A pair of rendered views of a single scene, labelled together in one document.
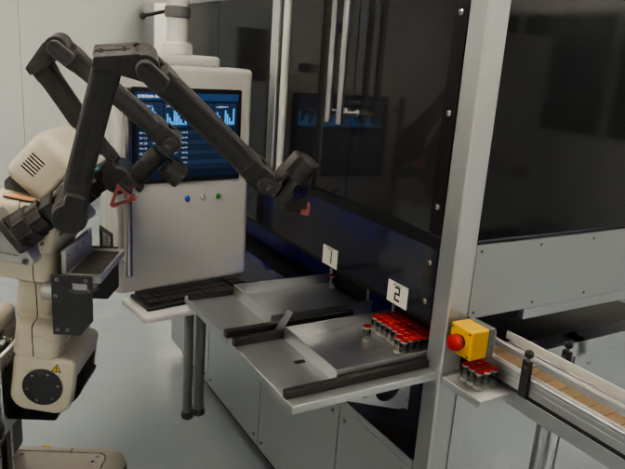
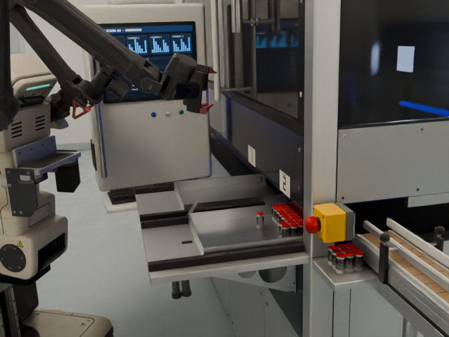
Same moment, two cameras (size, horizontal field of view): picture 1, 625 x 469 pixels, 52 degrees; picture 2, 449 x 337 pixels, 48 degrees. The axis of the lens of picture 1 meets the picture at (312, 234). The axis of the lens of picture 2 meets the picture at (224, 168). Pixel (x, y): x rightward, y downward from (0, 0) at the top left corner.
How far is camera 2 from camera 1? 0.59 m
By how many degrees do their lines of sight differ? 18
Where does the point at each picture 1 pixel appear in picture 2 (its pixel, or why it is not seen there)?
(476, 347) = (331, 229)
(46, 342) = (11, 222)
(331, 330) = (235, 218)
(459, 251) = (317, 135)
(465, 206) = (317, 89)
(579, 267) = not seen: outside the picture
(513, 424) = not seen: hidden behind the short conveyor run
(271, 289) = (208, 186)
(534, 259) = (414, 144)
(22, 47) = not seen: hidden behind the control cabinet
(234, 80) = (188, 13)
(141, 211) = (114, 125)
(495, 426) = (389, 315)
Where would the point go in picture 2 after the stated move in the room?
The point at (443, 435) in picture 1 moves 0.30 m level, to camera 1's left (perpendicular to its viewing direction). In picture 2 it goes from (323, 319) to (215, 303)
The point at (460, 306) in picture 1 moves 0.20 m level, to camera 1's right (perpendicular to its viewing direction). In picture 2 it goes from (326, 190) to (413, 196)
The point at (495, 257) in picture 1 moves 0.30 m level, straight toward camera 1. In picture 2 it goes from (362, 142) to (307, 172)
